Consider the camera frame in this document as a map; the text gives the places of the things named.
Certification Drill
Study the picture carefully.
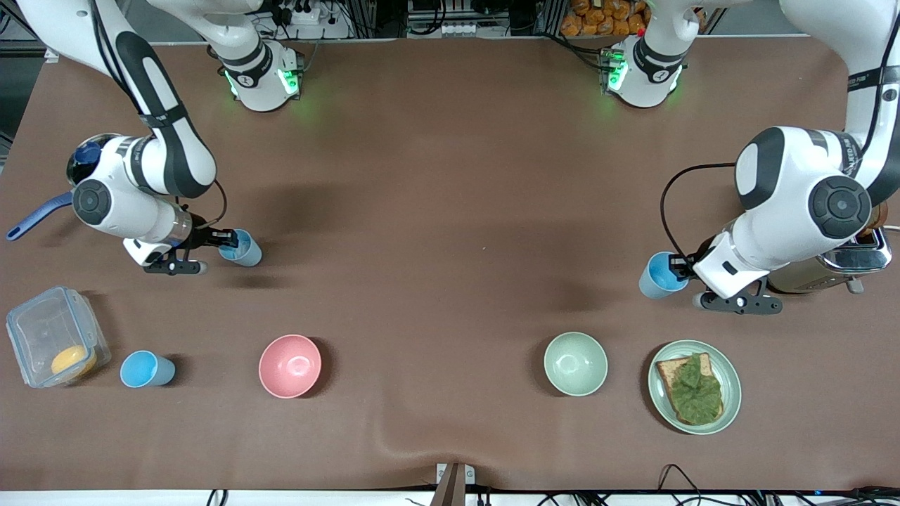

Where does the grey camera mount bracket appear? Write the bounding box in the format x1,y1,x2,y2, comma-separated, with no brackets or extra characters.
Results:
430,462,476,506

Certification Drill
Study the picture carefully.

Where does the white power strip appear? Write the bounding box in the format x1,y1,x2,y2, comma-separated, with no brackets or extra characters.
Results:
280,0,326,26

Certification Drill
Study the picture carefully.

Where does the green lettuce leaf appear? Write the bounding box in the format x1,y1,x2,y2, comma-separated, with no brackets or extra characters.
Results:
668,353,724,425

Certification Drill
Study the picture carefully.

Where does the light blue plastic cup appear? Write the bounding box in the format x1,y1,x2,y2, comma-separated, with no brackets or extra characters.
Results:
638,252,690,300
120,350,176,389
218,229,263,268

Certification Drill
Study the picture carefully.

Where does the beige chrome toaster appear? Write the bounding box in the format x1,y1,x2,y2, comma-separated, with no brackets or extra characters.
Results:
766,225,894,294

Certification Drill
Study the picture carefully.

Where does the pale green bowl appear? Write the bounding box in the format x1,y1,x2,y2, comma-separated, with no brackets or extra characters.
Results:
543,331,609,397

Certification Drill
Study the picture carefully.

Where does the pale green plate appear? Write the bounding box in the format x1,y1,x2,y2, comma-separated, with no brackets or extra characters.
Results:
648,340,743,436

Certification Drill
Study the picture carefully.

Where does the brown toast slice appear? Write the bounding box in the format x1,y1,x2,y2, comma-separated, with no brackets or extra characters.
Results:
655,352,725,427

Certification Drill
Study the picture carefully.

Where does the yellow round food piece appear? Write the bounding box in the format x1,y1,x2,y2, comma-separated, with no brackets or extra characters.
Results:
51,344,98,381

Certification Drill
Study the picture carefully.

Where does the black looped floor cable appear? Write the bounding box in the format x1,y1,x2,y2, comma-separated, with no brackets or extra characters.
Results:
657,463,712,506

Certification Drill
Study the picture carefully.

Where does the black saucepan blue handle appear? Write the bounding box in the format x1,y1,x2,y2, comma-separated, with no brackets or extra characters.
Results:
6,191,75,242

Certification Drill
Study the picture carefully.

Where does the clear plastic food container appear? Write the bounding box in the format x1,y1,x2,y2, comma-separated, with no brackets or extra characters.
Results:
6,285,113,389

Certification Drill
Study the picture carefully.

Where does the pink bowl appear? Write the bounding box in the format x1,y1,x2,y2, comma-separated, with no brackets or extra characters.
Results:
258,334,323,399

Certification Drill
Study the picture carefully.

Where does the bag of orange snacks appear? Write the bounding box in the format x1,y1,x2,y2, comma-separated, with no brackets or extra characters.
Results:
560,0,648,38

